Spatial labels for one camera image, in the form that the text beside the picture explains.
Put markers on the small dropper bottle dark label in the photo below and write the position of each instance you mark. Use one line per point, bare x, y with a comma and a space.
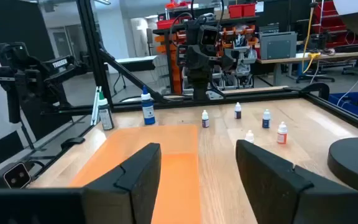
237, 112

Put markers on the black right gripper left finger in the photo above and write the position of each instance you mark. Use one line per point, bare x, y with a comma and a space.
126, 199

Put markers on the black frame bracket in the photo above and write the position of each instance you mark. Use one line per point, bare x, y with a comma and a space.
71, 142
317, 87

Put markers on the black shelf rack orange bins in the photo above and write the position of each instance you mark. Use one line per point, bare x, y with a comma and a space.
172, 71

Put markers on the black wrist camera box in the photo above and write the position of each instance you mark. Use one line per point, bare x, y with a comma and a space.
208, 35

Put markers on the grey metal box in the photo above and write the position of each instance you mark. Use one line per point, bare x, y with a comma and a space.
278, 45

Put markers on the large bottle blue cap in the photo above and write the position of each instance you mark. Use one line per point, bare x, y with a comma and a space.
148, 110

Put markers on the black office stool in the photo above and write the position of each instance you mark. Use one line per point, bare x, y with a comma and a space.
315, 76

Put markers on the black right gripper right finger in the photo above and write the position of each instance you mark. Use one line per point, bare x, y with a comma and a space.
278, 193

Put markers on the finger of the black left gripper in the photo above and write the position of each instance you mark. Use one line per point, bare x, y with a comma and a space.
228, 59
182, 56

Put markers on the white globe lamp black base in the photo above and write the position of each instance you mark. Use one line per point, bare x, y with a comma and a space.
353, 161

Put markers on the black depth camera box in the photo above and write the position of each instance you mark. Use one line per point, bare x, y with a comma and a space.
16, 175

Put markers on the small dropper bottle blue label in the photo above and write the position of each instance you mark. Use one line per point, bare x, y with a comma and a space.
266, 120

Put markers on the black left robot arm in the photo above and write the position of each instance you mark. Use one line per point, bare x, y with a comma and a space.
200, 84

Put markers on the orange translucent plastic bin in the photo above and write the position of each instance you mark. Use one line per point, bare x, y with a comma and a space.
172, 174

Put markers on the black aluminium table frame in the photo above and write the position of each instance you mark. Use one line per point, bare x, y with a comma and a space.
92, 46

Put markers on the wooden-topped workbench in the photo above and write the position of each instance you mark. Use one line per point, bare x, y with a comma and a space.
337, 56

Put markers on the red shelf rack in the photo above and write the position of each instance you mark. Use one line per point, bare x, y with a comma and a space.
331, 25

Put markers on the large bottle green cap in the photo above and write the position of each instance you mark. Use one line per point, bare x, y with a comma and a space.
105, 116

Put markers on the white flat bar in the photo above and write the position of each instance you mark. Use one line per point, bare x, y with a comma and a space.
95, 105

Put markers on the red storage bin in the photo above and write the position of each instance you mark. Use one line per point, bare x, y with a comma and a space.
249, 10
166, 24
235, 11

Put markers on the small dropper bottle red label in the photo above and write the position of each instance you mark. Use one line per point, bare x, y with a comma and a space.
281, 135

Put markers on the small dropper bottle purple label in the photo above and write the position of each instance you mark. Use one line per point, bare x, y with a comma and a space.
205, 119

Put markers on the white-topped table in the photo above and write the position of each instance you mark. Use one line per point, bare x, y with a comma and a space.
132, 60

